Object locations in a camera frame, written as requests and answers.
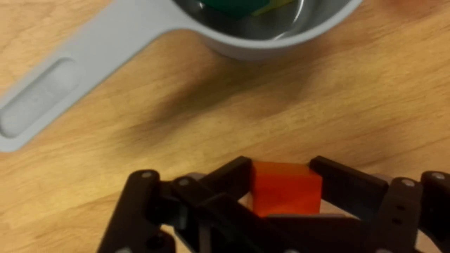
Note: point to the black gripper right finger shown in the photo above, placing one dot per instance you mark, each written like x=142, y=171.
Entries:
x=381, y=216

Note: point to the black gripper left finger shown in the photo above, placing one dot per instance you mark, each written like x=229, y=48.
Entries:
x=202, y=212

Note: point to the orange cube block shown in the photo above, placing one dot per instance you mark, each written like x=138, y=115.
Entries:
x=284, y=188

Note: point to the green cylinder block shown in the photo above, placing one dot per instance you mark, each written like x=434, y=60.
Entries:
x=235, y=7

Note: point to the grey measuring cup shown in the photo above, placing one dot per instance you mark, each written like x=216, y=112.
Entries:
x=122, y=28

